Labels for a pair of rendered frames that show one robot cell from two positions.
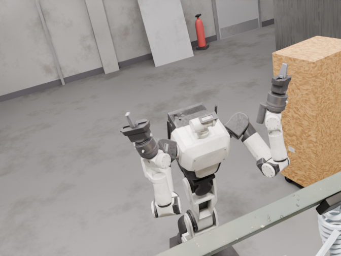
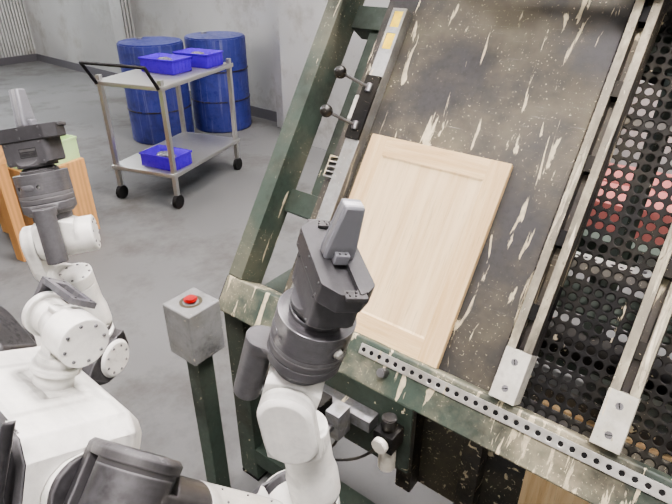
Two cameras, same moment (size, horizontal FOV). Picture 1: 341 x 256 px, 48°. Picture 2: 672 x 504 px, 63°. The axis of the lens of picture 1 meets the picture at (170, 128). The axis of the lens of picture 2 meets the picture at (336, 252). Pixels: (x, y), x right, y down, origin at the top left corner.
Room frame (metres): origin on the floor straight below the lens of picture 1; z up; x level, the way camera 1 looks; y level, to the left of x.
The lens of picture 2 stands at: (1.66, 0.53, 1.85)
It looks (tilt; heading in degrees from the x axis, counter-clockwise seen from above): 29 degrees down; 236
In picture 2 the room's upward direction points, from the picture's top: straight up
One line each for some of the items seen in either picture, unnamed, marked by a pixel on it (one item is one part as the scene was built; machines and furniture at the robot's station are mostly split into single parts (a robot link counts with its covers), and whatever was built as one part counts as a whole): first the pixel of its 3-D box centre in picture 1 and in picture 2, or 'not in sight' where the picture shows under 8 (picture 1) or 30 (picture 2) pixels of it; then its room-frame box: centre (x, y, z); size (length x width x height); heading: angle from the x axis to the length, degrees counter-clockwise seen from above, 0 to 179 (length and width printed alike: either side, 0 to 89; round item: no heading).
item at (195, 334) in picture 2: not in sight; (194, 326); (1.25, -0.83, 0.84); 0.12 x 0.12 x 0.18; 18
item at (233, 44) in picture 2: not in sight; (189, 85); (-0.51, -5.48, 0.51); 1.37 x 0.84 x 1.01; 15
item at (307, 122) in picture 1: (316, 119); not in sight; (2.85, -1.23, 0.63); 0.50 x 0.42 x 1.25; 114
